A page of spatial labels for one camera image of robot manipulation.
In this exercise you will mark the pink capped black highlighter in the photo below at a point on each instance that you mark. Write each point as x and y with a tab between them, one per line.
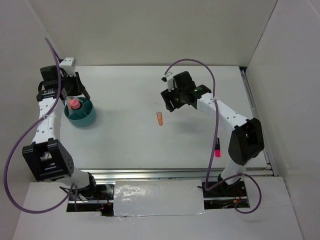
217	149

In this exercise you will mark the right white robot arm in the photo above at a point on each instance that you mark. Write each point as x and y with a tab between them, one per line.
245	135

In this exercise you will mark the aluminium front rail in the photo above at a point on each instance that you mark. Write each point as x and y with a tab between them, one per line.
146	174

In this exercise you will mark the pink capped bottle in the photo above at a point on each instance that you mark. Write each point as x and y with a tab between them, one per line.
74	104

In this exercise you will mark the light blue highlighter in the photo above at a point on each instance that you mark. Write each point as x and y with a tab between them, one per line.
67	108

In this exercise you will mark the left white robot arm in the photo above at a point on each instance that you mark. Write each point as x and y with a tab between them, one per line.
47	158

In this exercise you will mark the teal round organizer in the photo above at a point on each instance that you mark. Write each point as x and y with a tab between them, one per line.
84	116

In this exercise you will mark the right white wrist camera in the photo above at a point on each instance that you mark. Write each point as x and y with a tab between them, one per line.
168	78

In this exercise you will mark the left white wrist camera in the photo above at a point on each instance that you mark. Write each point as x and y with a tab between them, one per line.
69	66

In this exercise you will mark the orange clear cap highlighter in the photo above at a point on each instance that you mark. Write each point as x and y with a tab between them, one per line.
159	118

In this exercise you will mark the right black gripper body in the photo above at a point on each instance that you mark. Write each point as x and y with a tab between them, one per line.
178	98

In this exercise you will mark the white front panel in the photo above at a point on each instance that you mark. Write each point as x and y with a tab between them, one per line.
158	198

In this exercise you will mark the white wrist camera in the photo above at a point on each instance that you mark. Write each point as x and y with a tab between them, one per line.
168	78
69	66

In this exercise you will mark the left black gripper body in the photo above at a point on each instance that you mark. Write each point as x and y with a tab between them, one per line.
71	85

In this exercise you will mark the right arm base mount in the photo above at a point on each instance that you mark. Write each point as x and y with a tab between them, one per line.
225	196

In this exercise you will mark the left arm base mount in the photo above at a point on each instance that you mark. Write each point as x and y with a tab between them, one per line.
100	193

